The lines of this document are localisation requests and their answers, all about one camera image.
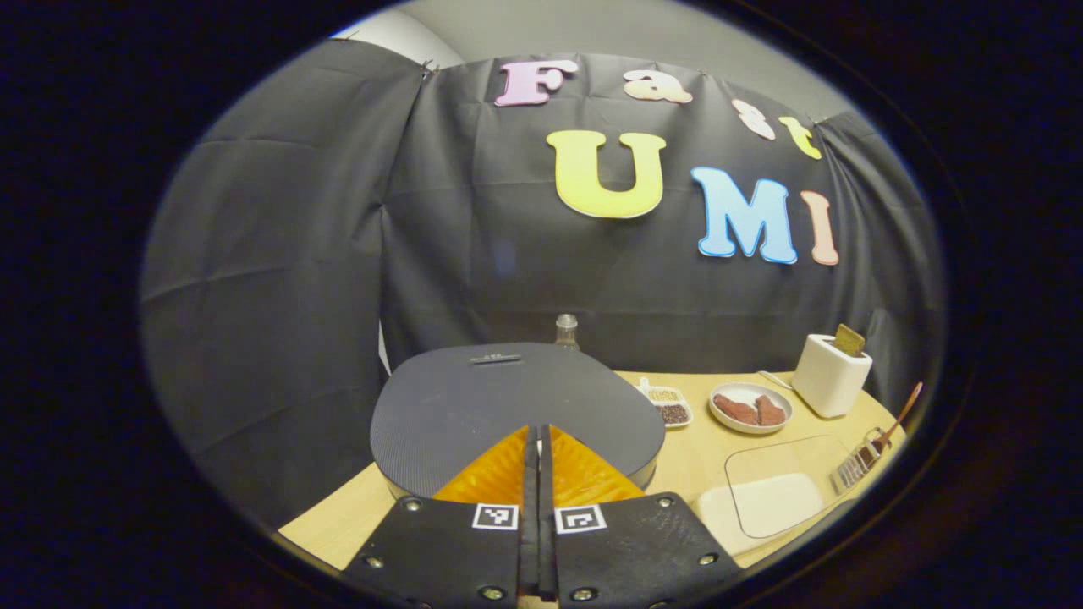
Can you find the clear rice container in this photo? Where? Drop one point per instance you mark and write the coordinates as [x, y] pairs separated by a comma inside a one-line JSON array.
[[787, 452]]

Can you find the red meat piece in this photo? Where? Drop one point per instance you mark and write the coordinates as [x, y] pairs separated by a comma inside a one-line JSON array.
[[770, 411], [736, 410]]

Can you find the brown toast slice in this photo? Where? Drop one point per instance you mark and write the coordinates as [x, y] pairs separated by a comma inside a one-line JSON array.
[[849, 340]]

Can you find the silver black rice cooker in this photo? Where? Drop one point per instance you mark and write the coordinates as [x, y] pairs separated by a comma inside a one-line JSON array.
[[508, 397]]

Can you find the white toaster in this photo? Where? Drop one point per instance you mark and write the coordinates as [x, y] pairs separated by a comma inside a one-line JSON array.
[[829, 381]]

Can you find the small glass bottle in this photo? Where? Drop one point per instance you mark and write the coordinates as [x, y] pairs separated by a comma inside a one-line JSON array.
[[566, 331]]

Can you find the black backdrop cloth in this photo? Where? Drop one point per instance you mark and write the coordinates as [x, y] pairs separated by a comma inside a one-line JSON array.
[[279, 254]]

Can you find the white divided bean dish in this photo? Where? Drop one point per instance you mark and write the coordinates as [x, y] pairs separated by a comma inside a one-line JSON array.
[[673, 406]]

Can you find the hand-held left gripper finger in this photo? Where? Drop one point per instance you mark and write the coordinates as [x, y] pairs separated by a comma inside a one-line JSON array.
[[530, 507], [546, 507]]

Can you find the white round plate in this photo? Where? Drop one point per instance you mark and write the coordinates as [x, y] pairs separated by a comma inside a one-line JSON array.
[[744, 391]]

